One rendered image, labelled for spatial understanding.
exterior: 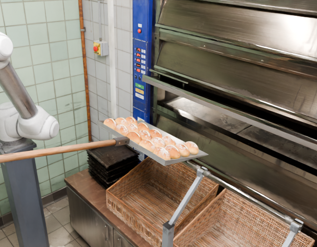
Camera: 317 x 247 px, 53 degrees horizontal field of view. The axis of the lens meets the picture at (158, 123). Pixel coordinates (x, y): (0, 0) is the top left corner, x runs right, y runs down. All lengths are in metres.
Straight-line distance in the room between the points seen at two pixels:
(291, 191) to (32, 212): 1.69
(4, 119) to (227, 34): 1.35
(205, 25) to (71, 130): 1.68
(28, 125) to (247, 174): 1.27
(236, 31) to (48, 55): 1.54
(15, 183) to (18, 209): 0.22
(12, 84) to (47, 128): 0.34
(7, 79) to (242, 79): 1.18
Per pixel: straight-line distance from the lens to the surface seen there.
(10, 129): 2.09
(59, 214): 3.13
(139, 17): 2.16
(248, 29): 1.68
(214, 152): 2.01
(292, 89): 1.63
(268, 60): 1.65
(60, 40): 2.72
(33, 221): 2.52
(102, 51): 2.51
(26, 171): 2.27
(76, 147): 1.48
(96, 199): 2.32
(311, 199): 1.81
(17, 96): 1.81
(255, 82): 1.71
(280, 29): 1.61
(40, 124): 1.94
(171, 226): 1.59
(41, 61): 2.68
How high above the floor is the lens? 2.07
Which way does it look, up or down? 27 degrees down
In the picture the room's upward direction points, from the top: 2 degrees clockwise
